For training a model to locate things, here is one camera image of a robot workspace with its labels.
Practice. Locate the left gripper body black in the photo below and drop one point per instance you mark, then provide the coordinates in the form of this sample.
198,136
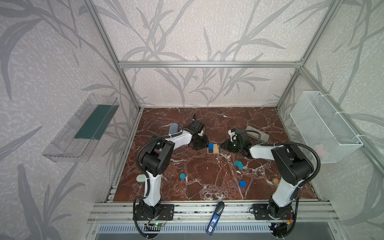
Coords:
200,141

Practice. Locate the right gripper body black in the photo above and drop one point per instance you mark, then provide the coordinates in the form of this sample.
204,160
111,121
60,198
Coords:
231,144

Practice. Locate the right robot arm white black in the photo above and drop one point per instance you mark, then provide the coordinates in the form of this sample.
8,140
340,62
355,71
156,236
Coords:
297,163

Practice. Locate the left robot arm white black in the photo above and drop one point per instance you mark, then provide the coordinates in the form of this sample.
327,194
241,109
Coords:
154,158

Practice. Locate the teal triangular roof block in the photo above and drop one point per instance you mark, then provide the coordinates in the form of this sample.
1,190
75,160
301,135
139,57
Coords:
239,164

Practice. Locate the grey rectangular sponge block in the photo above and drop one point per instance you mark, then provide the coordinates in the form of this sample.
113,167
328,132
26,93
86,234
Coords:
257,134

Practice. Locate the teal cylinder block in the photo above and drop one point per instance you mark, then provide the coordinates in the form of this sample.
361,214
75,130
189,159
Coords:
182,176

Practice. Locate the grey-blue glasses case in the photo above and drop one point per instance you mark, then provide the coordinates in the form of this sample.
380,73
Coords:
173,129

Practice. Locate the blue black handheld scanner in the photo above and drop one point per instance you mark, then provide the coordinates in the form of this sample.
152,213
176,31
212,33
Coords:
215,218

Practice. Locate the pale green round disc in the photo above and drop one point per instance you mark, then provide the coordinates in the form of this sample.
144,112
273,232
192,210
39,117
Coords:
141,178

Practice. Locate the pink object in basket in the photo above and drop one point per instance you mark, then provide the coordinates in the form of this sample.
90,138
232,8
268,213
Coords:
320,150

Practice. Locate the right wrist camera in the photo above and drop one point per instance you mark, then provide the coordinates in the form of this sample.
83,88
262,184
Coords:
232,134

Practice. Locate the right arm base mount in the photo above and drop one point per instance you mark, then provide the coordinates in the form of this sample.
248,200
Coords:
272,212

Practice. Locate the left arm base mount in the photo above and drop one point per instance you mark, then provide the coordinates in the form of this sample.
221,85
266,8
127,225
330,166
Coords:
163,212

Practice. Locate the white wire mesh basket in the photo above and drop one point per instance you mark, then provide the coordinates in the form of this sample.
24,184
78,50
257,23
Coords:
320,123

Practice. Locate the clear plastic wall bin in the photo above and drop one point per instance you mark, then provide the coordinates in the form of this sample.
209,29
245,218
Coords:
78,139

